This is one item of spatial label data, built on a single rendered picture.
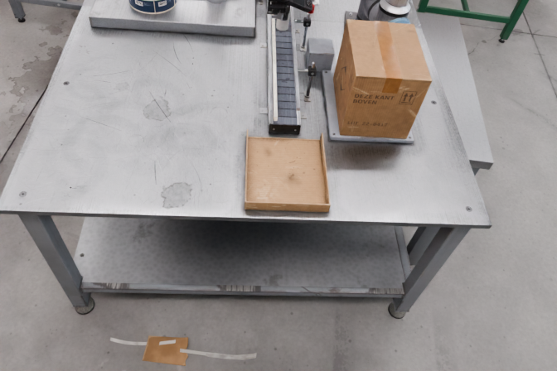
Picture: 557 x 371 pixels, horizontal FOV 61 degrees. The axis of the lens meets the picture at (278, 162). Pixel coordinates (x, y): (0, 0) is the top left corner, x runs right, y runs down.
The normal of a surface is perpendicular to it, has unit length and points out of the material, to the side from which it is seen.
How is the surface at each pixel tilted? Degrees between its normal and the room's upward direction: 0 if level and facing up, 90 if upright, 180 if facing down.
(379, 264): 1
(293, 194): 0
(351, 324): 0
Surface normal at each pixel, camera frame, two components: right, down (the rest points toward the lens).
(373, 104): 0.00, 0.77
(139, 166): 0.09, -0.63
